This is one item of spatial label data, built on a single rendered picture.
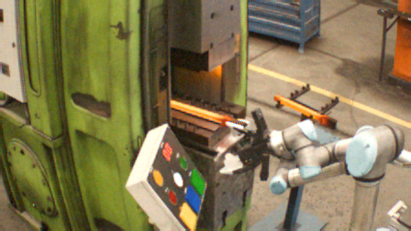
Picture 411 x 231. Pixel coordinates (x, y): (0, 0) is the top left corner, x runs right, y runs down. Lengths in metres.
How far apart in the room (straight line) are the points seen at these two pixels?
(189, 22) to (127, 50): 0.27
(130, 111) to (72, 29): 0.46
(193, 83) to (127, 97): 0.73
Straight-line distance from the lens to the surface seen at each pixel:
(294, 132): 1.60
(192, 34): 1.85
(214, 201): 2.19
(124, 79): 1.77
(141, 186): 1.47
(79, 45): 2.01
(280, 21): 5.76
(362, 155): 1.23
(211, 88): 2.41
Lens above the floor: 2.07
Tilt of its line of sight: 29 degrees down
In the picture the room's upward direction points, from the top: straight up
